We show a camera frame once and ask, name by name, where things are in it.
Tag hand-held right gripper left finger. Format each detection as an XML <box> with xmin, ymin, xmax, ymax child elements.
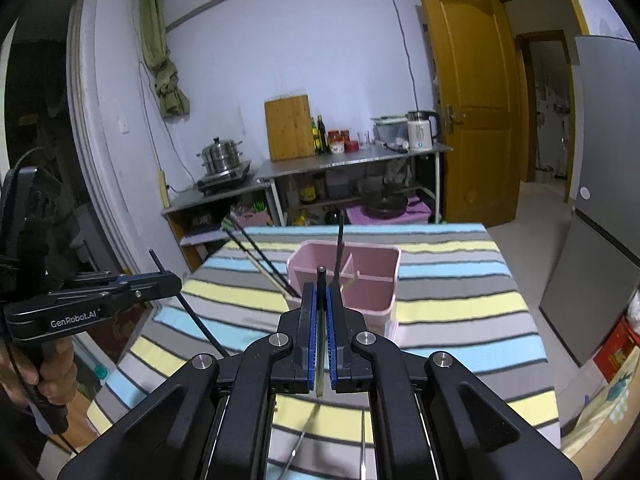
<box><xmin>57</xmin><ymin>282</ymin><xmax>321</xmax><ymax>480</ymax></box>

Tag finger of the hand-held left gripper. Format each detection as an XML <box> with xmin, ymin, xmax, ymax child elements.
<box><xmin>121</xmin><ymin>270</ymin><xmax>182</xmax><ymax>307</ymax></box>

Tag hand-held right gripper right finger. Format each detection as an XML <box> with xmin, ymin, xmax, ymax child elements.
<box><xmin>326</xmin><ymin>282</ymin><xmax>583</xmax><ymax>480</ymax></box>

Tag pink utensil holder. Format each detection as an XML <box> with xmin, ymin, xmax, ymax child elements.
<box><xmin>285</xmin><ymin>241</ymin><xmax>403</xmax><ymax>348</ymax></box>

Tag green-tipped black chopstick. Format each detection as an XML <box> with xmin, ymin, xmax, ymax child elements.
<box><xmin>229</xmin><ymin>215</ymin><xmax>302</xmax><ymax>298</ymax></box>
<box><xmin>222</xmin><ymin>224</ymin><xmax>291</xmax><ymax>297</ymax></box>

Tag person's left hand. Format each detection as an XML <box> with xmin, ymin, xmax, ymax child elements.
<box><xmin>0</xmin><ymin>335</ymin><xmax>78</xmax><ymax>411</ymax></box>

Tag low steel table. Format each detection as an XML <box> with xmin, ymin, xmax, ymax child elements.
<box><xmin>161</xmin><ymin>180</ymin><xmax>273</xmax><ymax>273</ymax></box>

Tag striped tablecloth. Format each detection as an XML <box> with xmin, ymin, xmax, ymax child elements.
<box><xmin>86</xmin><ymin>222</ymin><xmax>561</xmax><ymax>480</ymax></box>

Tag pink basket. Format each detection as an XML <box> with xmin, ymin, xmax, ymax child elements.
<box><xmin>232</xmin><ymin>205</ymin><xmax>271</xmax><ymax>228</ymax></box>

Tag induction cooker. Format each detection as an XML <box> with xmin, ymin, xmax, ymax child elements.
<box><xmin>194</xmin><ymin>160</ymin><xmax>253</xmax><ymax>196</ymax></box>

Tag black wok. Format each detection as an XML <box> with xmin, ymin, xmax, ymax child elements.
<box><xmin>360</xmin><ymin>191</ymin><xmax>410</xmax><ymax>218</ymax></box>

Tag steel steamer pot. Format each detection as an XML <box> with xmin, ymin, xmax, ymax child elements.
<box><xmin>196</xmin><ymin>136</ymin><xmax>244</xmax><ymax>176</ymax></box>

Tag pink-lid storage box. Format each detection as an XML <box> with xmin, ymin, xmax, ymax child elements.
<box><xmin>346</xmin><ymin>199</ymin><xmax>433</xmax><ymax>226</ymax></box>

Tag tall steel shelf table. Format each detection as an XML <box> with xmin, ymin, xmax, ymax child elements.
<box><xmin>255</xmin><ymin>142</ymin><xmax>455</xmax><ymax>226</ymax></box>

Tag red-lid jars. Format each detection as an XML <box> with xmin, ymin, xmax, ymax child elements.
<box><xmin>327</xmin><ymin>130</ymin><xmax>361</xmax><ymax>155</ymax></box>

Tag wooden cutting board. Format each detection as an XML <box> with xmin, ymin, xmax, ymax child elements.
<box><xmin>264</xmin><ymin>95</ymin><xmax>316</xmax><ymax>162</ymax></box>

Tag grey lidded container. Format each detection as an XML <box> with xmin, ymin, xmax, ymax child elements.
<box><xmin>371</xmin><ymin>116</ymin><xmax>410</xmax><ymax>147</ymax></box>

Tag white electric kettle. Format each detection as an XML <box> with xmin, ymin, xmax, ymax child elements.
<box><xmin>406</xmin><ymin>110</ymin><xmax>442</xmax><ymax>152</ymax></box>

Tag green hanging cloth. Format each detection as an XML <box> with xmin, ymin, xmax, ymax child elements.
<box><xmin>139</xmin><ymin>0</ymin><xmax>192</xmax><ymax>118</ymax></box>

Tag yellow wooden door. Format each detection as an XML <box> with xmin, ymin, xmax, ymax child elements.
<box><xmin>414</xmin><ymin>0</ymin><xmax>523</xmax><ymax>228</ymax></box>

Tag red cardboard box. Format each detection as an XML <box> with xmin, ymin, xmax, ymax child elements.
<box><xmin>597</xmin><ymin>316</ymin><xmax>640</xmax><ymax>383</ymax></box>

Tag grey refrigerator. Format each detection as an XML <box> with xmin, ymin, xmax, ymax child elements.
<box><xmin>539</xmin><ymin>35</ymin><xmax>640</xmax><ymax>367</ymax></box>

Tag black wall cable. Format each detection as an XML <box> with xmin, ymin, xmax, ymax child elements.
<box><xmin>385</xmin><ymin>0</ymin><xmax>421</xmax><ymax>113</ymax></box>

